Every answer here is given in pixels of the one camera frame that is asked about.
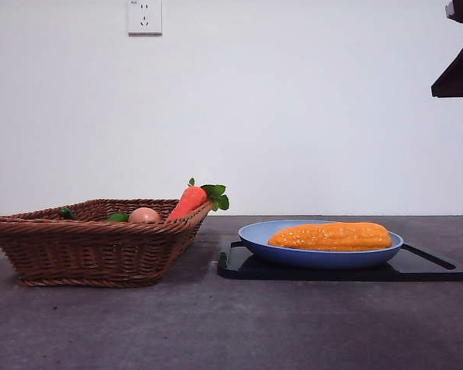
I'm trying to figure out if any white wall power outlet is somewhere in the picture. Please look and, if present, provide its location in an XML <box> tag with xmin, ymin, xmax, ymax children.
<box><xmin>127</xmin><ymin>0</ymin><xmax>164</xmax><ymax>38</ymax></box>

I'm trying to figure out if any brown egg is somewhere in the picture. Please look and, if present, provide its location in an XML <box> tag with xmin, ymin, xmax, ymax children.
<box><xmin>128</xmin><ymin>207</ymin><xmax>162</xmax><ymax>225</ymax></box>

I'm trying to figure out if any black rectangular tray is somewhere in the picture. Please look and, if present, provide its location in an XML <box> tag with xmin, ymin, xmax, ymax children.
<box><xmin>216</xmin><ymin>240</ymin><xmax>463</xmax><ymax>283</ymax></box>

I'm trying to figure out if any pale blue round plate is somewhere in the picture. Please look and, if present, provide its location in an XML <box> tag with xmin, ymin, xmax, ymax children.
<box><xmin>237</xmin><ymin>219</ymin><xmax>405</xmax><ymax>271</ymax></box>

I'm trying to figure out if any brown woven wicker basket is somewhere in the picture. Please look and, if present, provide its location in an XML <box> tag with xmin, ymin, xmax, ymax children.
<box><xmin>0</xmin><ymin>198</ymin><xmax>214</xmax><ymax>288</ymax></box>

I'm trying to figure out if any orange-yellow corn cob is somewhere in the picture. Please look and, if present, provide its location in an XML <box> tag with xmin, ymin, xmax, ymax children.
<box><xmin>267</xmin><ymin>221</ymin><xmax>394</xmax><ymax>253</ymax></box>

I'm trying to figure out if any orange carrot with green leaves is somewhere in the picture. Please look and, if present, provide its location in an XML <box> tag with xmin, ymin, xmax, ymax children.
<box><xmin>164</xmin><ymin>177</ymin><xmax>232</xmax><ymax>224</ymax></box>

